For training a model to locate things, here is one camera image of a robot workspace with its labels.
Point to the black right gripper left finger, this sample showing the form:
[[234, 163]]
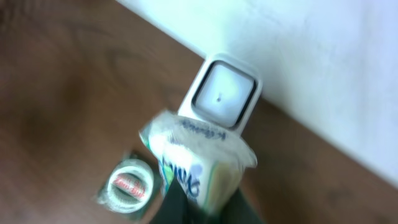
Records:
[[174, 208]]

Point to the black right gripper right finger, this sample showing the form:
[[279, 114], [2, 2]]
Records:
[[239, 211]]

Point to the white barcode scanner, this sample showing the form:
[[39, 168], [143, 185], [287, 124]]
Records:
[[224, 92]]

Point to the green Zam-Buk ointment box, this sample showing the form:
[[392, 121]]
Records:
[[131, 187]]

